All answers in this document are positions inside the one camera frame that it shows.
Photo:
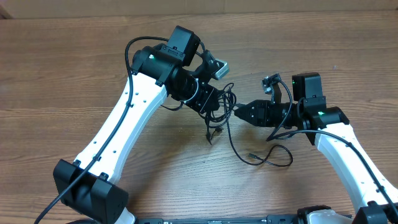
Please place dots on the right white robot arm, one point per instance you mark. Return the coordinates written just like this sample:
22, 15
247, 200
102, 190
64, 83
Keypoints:
373, 197

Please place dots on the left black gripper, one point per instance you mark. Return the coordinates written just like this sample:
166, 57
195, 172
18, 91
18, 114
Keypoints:
208, 100

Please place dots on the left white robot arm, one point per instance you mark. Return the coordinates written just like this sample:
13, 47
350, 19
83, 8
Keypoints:
89, 184

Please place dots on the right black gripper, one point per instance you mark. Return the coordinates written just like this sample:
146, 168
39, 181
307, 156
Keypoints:
259, 112

